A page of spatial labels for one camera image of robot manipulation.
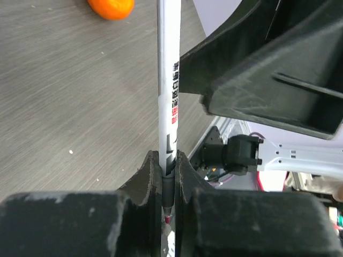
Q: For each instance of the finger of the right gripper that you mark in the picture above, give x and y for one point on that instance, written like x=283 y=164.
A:
x=277 y=63

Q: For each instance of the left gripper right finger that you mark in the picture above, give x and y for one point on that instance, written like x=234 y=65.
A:
x=211 y=222

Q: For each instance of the orange tangerine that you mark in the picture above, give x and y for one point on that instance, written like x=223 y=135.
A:
x=112 y=9

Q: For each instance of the white marker with pink cap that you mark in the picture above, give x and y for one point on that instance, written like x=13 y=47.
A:
x=169 y=29

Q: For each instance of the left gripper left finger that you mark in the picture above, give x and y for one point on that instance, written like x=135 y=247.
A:
x=123 y=222

